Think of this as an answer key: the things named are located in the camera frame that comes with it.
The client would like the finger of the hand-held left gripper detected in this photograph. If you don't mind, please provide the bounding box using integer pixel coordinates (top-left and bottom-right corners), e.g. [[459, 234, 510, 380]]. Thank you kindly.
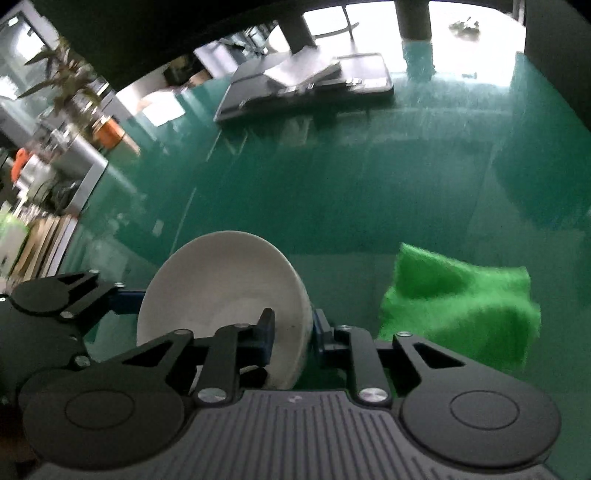
[[55, 270, 149, 324]]

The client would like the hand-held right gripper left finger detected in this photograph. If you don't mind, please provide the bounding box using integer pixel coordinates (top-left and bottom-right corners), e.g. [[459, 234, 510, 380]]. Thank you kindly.
[[121, 308, 277, 408]]

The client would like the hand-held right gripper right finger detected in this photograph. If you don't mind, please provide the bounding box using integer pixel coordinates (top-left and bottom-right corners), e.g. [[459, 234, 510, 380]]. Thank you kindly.
[[311, 308, 468, 408]]

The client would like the white bowl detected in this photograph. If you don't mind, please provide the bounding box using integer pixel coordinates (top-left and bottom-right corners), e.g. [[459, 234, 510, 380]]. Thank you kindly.
[[137, 231, 314, 391]]

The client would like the green cleaning cloth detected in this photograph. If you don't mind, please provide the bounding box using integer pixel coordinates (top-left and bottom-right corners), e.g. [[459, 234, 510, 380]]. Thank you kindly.
[[378, 242, 542, 372]]

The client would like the stack of wooden boards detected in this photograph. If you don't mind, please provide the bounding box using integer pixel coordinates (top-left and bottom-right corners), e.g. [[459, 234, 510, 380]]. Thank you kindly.
[[9, 215, 79, 278]]

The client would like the grey metal case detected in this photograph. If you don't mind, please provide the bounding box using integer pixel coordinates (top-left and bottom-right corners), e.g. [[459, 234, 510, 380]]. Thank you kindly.
[[48, 134, 109, 217]]

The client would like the small orange object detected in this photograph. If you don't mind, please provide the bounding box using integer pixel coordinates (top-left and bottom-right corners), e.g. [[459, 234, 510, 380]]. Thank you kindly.
[[11, 148, 31, 181]]

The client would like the orange plant pot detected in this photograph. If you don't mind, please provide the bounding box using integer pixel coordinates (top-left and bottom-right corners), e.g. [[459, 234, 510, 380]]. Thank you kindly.
[[95, 117, 124, 147]]

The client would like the potted plant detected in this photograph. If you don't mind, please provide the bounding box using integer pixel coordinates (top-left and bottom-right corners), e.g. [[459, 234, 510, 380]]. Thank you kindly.
[[18, 39, 109, 134]]

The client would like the black pen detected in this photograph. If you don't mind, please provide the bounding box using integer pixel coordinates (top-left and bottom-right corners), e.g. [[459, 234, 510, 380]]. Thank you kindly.
[[277, 78, 366, 94]]

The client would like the dark computer monitor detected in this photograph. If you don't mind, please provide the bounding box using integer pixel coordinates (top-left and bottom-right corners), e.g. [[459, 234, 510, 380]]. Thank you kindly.
[[34, 0, 402, 93]]

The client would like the small dark object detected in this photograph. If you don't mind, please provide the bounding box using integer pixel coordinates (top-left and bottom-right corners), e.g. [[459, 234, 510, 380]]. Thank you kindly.
[[449, 17, 481, 35]]

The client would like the dark post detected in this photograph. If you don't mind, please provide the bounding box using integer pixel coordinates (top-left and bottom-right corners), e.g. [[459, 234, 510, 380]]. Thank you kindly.
[[397, 0, 433, 42]]

